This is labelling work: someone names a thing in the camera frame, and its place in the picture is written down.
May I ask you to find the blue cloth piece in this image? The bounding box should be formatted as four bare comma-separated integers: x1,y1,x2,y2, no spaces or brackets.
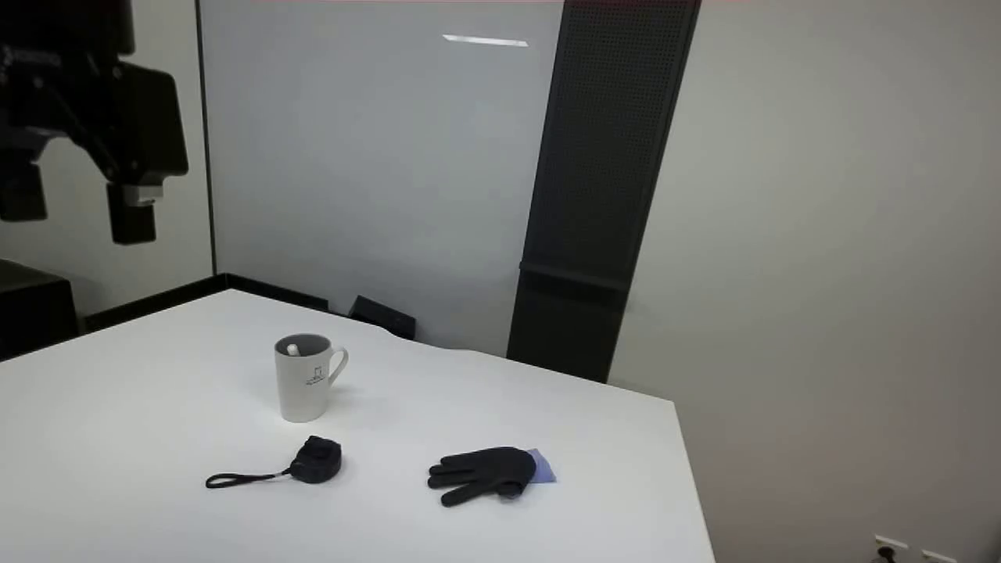
530,447,557,485

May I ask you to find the black cabinet at left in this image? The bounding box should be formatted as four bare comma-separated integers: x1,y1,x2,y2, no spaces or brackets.
0,259,78,359

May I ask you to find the black chair back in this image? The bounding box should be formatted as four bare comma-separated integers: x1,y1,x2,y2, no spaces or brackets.
352,297,418,338

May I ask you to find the white wall power outlet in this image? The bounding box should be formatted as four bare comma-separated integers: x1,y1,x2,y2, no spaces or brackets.
873,535,912,563

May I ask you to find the white ceramic mug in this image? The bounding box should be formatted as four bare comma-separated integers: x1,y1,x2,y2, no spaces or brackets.
276,333,352,421

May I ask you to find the black glove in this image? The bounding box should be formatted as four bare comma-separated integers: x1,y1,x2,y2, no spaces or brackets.
427,447,535,506

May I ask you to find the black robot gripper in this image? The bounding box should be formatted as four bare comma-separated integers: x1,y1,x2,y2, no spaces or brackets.
0,0,188,242

